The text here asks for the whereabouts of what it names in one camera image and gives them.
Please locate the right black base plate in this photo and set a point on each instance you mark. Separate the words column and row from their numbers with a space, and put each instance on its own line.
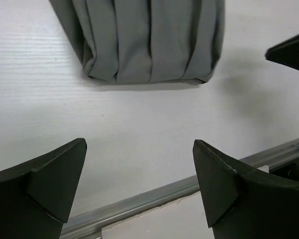
column 287, row 174

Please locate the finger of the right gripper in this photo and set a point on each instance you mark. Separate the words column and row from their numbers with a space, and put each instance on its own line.
column 285, row 53

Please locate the grey pleated skirt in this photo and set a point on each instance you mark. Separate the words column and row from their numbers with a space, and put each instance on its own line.
column 144, row 41

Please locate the aluminium front rail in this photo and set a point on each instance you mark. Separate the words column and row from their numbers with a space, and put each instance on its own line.
column 88, row 225

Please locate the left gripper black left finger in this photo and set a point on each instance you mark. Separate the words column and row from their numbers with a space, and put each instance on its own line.
column 36, row 196

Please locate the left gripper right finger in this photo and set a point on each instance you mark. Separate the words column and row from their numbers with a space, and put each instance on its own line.
column 242, row 201

